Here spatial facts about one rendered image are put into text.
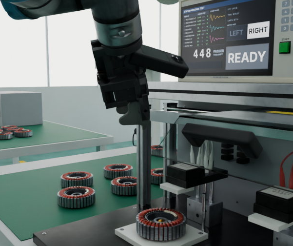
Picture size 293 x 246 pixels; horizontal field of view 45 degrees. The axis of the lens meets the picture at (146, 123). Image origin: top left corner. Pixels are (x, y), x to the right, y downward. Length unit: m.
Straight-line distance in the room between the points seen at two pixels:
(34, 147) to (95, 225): 1.22
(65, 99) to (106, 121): 0.85
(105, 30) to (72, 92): 5.11
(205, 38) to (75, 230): 0.54
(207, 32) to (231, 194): 0.43
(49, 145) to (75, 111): 3.62
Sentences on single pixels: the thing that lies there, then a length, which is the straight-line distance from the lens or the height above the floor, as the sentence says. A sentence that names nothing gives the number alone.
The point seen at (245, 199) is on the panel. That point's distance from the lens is 0.96.
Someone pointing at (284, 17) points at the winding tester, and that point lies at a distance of 0.73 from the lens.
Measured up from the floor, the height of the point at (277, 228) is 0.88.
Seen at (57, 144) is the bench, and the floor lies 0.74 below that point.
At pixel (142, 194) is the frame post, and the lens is 1.00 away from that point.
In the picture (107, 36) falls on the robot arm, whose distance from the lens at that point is 0.56.
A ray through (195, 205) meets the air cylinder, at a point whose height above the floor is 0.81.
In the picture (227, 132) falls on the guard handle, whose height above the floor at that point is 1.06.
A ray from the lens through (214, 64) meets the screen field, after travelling 0.82.
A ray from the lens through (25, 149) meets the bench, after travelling 2.05.
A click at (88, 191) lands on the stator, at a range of 1.09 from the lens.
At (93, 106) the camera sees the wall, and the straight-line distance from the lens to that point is 5.85.
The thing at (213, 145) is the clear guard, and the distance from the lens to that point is 0.49.
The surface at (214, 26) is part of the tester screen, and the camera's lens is 0.83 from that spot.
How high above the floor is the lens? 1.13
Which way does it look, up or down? 7 degrees down
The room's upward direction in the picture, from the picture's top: straight up
